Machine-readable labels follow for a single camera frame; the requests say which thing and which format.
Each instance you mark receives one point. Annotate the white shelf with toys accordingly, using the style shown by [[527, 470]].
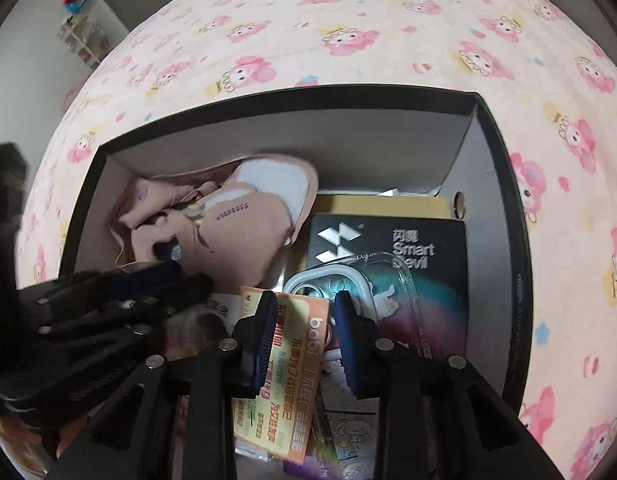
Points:
[[83, 40]]

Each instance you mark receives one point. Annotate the orange yellow packet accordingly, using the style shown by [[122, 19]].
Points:
[[298, 360]]

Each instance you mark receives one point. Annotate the cartoon line drawing card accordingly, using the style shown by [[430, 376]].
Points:
[[348, 435]]

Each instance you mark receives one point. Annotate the clear phone case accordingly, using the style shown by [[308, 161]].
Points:
[[383, 285]]

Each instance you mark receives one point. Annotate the pink printed bedsheet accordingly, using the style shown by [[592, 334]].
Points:
[[338, 35]]

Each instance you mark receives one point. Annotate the black flat printed box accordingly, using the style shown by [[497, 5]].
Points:
[[431, 270]]

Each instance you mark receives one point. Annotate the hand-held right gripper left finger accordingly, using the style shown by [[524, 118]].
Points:
[[261, 347]]

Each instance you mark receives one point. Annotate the brown cardboard sheet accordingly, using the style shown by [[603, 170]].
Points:
[[378, 206]]

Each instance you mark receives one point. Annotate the black cardboard box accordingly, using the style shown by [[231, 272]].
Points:
[[348, 160]]

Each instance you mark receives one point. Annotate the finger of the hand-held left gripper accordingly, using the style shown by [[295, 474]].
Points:
[[138, 277], [153, 317]]

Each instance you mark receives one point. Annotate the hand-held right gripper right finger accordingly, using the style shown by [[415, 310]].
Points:
[[346, 347]]

